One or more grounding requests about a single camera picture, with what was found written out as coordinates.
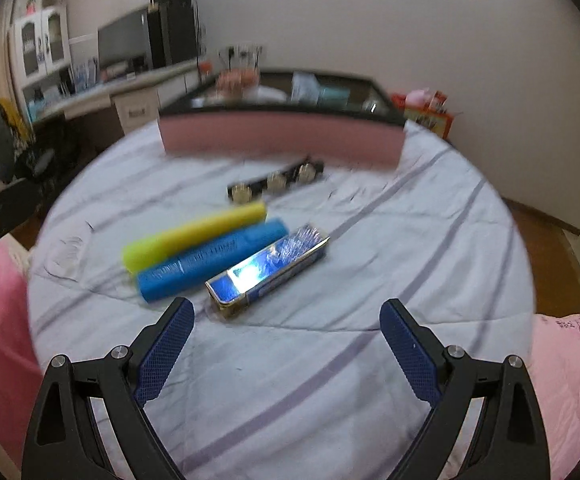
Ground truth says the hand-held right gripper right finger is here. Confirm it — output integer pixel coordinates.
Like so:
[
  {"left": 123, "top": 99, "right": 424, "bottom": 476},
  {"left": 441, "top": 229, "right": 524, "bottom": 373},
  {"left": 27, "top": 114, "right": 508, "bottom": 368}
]
[{"left": 379, "top": 298, "right": 553, "bottom": 480}]

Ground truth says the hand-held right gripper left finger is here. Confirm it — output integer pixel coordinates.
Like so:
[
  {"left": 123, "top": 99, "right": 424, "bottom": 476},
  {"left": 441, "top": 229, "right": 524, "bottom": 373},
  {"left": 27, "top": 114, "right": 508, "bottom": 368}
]
[{"left": 21, "top": 296, "right": 195, "bottom": 480}]

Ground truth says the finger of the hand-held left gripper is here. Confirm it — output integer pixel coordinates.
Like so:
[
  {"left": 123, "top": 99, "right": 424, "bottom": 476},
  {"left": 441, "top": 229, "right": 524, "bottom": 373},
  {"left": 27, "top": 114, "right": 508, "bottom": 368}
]
[{"left": 0, "top": 178, "right": 47, "bottom": 273}]

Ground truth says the shiny blue carton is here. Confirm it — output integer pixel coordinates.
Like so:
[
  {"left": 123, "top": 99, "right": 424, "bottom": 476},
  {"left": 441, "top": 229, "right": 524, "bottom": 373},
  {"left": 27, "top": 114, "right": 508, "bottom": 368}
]
[{"left": 205, "top": 225, "right": 331, "bottom": 320}]

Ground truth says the pink storage box black rim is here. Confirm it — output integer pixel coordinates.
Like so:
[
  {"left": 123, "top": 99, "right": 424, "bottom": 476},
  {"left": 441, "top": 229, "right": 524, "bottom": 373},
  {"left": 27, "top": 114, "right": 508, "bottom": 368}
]
[{"left": 157, "top": 67, "right": 408, "bottom": 171}]

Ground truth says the black yellow jacket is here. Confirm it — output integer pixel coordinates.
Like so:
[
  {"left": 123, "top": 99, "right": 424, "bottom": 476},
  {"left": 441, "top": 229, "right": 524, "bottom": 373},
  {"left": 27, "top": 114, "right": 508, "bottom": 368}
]
[{"left": 0, "top": 100, "right": 33, "bottom": 183}]

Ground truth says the black office chair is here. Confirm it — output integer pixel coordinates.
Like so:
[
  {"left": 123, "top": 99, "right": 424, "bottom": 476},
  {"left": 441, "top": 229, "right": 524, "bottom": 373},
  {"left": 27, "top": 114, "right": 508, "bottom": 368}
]
[{"left": 17, "top": 120, "right": 83, "bottom": 198}]

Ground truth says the blue tube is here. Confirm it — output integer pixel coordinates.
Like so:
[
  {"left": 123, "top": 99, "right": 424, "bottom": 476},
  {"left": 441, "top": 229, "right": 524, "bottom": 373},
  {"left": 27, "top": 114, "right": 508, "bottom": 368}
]
[{"left": 135, "top": 217, "right": 291, "bottom": 304}]

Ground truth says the pink cloth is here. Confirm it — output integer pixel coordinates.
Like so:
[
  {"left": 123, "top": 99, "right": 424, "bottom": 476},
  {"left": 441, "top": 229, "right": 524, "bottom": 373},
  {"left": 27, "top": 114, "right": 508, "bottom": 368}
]
[{"left": 0, "top": 240, "right": 46, "bottom": 411}]

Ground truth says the yellow tube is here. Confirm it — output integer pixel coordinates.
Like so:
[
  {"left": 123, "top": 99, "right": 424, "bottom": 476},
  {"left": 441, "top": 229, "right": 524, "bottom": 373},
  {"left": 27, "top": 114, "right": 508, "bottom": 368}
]
[{"left": 122, "top": 201, "right": 268, "bottom": 276}]

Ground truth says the pink quilt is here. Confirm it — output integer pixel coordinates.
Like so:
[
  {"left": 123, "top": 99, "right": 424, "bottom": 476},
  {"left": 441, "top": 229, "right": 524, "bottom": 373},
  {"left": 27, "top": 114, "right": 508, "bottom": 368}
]
[{"left": 527, "top": 305, "right": 580, "bottom": 480}]

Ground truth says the white cabinet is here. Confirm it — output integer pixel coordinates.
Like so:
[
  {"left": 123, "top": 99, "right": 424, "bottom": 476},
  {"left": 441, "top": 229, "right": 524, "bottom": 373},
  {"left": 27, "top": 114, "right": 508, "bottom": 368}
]
[{"left": 7, "top": 5, "right": 71, "bottom": 91}]

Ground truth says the white desk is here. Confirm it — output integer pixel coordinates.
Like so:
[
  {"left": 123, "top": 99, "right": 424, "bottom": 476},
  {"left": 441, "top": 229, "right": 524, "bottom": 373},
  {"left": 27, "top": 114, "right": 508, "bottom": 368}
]
[{"left": 30, "top": 57, "right": 205, "bottom": 136}]

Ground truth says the black computer monitor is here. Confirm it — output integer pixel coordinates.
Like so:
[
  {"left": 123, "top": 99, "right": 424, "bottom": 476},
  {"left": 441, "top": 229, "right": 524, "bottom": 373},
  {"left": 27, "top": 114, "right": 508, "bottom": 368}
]
[{"left": 96, "top": 7, "right": 153, "bottom": 68}]

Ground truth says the red printed box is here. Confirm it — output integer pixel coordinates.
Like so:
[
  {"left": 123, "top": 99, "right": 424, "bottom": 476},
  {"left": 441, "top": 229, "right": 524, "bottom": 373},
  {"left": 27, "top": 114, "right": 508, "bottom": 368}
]
[{"left": 392, "top": 91, "right": 455, "bottom": 138}]

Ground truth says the black computer tower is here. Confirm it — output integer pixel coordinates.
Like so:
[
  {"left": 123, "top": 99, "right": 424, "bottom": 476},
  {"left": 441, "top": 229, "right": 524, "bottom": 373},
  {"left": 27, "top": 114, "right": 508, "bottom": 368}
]
[{"left": 146, "top": 2, "right": 201, "bottom": 68}]

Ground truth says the black strap with gold pieces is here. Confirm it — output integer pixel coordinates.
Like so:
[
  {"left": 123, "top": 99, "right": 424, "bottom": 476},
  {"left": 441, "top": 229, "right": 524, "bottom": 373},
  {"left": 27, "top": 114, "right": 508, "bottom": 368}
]
[{"left": 227, "top": 155, "right": 325, "bottom": 206}]

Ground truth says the wall socket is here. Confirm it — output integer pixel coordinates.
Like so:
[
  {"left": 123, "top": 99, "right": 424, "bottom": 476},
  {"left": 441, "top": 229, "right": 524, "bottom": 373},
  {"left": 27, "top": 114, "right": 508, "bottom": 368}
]
[{"left": 217, "top": 44, "right": 265, "bottom": 61}]

